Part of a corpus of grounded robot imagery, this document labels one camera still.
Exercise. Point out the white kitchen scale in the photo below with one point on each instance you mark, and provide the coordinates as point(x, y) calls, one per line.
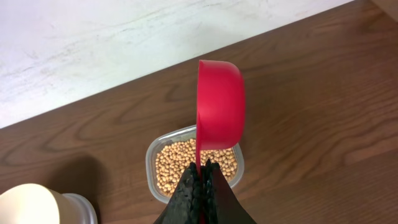
point(83, 208)

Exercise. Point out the soybeans pile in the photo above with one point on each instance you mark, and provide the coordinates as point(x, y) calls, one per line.
point(172, 160)

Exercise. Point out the white bowl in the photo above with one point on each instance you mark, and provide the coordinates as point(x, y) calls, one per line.
point(36, 204)

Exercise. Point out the red measuring scoop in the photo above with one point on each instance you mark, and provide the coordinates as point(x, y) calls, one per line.
point(220, 108)

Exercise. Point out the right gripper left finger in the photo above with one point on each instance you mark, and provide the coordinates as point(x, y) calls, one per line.
point(184, 207)

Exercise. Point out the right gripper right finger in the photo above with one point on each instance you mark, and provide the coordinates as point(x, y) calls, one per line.
point(220, 203)

